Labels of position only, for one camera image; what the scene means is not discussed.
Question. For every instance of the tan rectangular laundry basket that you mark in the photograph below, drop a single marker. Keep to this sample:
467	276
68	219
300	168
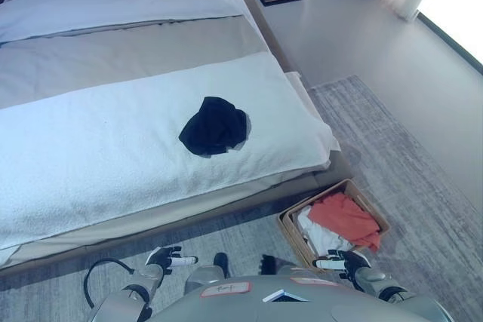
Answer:
298	231

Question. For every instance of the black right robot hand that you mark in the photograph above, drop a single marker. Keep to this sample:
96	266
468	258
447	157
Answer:
352	259

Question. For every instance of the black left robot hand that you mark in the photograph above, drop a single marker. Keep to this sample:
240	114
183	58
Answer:
162	255

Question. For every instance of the orange cloth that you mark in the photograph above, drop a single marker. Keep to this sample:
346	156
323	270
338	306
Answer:
347	220

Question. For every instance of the white cloth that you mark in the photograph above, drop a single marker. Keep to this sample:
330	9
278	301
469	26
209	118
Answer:
320	235

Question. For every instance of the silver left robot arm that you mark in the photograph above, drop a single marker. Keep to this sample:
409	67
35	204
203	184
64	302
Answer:
124	295

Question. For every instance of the bed with white bedding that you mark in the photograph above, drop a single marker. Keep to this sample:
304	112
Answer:
124	84

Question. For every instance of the robot left leg black foot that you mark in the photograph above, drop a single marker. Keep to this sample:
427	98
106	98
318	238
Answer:
211	271

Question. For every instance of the grey patterned rug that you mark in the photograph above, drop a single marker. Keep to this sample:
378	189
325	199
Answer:
396	186

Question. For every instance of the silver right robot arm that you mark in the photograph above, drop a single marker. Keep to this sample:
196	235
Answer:
392	290

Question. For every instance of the white fluffy blanket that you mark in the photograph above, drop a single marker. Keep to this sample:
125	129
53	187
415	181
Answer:
162	141

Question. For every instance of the silver robot torso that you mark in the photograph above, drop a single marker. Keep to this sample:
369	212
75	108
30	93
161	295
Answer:
294	301

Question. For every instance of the black crumpled garment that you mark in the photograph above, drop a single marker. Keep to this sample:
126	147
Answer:
215	127

